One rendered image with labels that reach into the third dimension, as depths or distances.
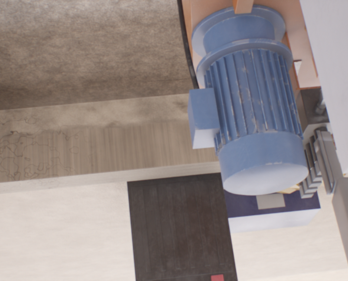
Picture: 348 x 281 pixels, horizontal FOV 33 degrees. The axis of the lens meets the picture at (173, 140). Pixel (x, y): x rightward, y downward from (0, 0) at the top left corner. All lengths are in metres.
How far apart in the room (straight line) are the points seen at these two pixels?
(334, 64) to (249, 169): 0.62
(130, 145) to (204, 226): 0.56
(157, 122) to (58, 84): 0.54
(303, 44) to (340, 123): 0.98
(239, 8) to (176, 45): 1.30
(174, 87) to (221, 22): 1.56
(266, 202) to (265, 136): 2.22
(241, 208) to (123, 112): 0.95
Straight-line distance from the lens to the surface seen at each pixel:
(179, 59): 2.83
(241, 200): 3.54
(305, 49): 1.74
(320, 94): 1.50
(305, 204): 3.61
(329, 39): 0.77
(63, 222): 3.85
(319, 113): 1.53
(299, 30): 1.65
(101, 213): 3.73
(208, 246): 3.07
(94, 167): 2.96
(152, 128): 3.03
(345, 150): 0.74
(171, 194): 3.14
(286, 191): 3.45
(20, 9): 2.46
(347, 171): 0.75
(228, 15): 1.51
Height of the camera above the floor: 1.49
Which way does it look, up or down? 24 degrees down
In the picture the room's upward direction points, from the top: 173 degrees clockwise
